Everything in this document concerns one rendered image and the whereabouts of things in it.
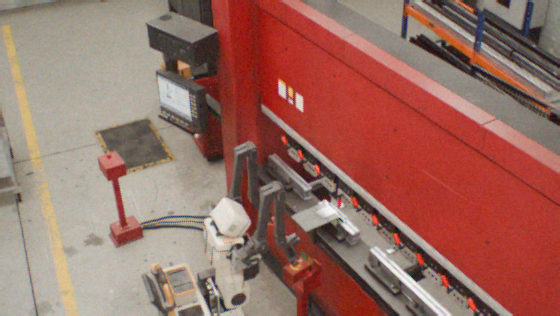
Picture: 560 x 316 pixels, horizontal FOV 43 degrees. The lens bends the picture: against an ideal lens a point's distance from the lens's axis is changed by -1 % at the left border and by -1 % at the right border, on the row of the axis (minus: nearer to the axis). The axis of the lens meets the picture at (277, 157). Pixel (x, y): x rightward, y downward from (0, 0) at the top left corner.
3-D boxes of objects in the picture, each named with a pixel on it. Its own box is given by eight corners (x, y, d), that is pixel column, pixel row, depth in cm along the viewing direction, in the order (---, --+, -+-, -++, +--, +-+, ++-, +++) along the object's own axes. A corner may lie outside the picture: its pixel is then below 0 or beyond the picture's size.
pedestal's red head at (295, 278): (282, 280, 466) (282, 260, 456) (300, 268, 475) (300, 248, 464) (303, 296, 454) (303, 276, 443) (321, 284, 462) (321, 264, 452)
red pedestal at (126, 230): (107, 234, 607) (90, 155, 559) (134, 224, 617) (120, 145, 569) (116, 248, 593) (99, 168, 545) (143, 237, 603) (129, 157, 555)
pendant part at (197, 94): (160, 113, 530) (154, 71, 509) (172, 107, 537) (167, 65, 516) (200, 135, 505) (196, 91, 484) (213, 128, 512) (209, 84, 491)
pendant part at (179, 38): (158, 124, 544) (143, 22, 495) (182, 111, 558) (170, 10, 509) (202, 148, 515) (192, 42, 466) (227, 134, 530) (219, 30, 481)
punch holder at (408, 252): (397, 251, 411) (400, 230, 401) (409, 246, 414) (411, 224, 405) (414, 267, 400) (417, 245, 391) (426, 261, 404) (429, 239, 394)
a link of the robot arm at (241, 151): (231, 142, 424) (237, 150, 417) (253, 139, 430) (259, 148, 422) (225, 202, 448) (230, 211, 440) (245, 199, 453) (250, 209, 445)
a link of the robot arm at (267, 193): (257, 181, 392) (264, 191, 384) (280, 178, 397) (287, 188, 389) (249, 244, 415) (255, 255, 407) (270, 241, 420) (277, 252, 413)
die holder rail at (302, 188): (268, 166, 534) (268, 155, 529) (275, 163, 537) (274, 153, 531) (305, 201, 499) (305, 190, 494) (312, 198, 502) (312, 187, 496)
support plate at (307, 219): (291, 217, 467) (291, 216, 467) (323, 203, 478) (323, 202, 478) (306, 232, 455) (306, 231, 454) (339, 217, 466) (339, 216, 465)
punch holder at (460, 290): (445, 294, 383) (448, 272, 373) (456, 287, 386) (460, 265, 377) (464, 311, 372) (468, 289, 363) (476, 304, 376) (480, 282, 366)
